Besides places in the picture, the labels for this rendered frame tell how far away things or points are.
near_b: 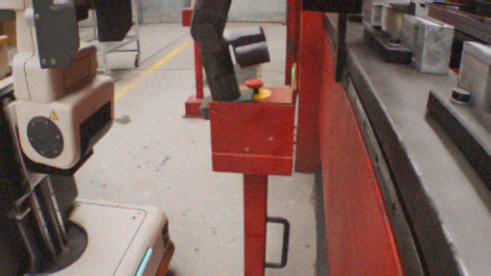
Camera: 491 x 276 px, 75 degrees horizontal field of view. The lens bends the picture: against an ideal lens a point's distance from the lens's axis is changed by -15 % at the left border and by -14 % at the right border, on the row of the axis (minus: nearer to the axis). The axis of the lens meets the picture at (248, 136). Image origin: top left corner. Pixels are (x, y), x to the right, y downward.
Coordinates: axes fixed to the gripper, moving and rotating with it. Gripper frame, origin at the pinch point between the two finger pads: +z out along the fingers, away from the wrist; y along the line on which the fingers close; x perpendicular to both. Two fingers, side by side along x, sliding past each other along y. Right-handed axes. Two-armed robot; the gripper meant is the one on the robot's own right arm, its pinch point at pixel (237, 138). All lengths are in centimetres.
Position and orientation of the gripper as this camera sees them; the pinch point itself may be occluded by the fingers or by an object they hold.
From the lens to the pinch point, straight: 76.6
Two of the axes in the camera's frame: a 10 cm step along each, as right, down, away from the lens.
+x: 0.7, -4.5, 8.9
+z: 2.2, 8.8, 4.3
